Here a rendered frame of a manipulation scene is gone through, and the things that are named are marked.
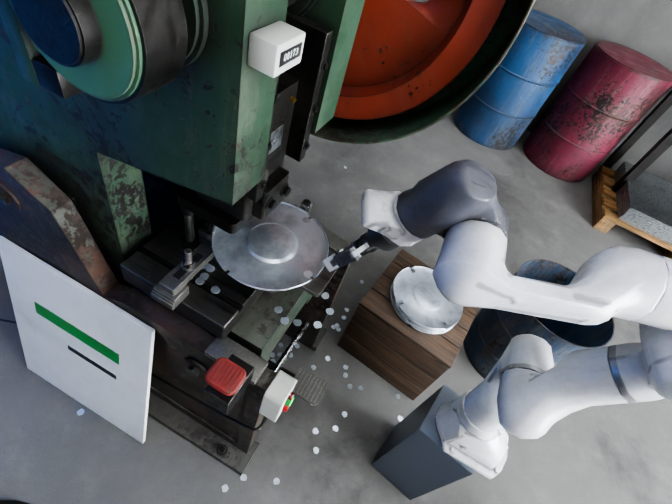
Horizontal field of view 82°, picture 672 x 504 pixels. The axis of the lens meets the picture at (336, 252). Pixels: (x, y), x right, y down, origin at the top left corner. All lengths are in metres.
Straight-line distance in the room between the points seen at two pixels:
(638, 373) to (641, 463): 1.49
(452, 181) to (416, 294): 1.01
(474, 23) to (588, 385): 0.76
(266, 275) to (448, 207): 0.50
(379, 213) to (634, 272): 0.38
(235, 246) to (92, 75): 0.55
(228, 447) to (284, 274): 0.78
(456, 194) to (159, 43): 0.40
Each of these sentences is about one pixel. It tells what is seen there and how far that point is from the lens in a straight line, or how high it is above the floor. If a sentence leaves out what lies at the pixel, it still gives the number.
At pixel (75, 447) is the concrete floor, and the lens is 1.64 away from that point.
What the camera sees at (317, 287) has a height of 0.78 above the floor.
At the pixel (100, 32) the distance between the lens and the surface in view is 0.50.
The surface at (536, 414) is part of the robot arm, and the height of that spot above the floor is 0.83.
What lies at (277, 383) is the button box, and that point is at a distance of 0.98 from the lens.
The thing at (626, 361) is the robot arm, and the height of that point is 1.00.
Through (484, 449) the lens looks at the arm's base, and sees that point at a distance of 1.23.
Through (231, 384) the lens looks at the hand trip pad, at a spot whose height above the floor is 0.76.
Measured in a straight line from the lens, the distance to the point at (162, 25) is 0.48.
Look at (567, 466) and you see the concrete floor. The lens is 2.10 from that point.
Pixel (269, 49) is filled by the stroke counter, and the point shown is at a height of 1.33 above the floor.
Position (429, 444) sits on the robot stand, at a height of 0.42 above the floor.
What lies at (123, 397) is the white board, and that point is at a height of 0.21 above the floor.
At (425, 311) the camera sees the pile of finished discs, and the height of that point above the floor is 0.39.
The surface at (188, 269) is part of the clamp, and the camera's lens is 0.97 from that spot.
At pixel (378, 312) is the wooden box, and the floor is 0.35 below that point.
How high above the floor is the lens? 1.53
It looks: 47 degrees down
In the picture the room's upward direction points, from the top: 21 degrees clockwise
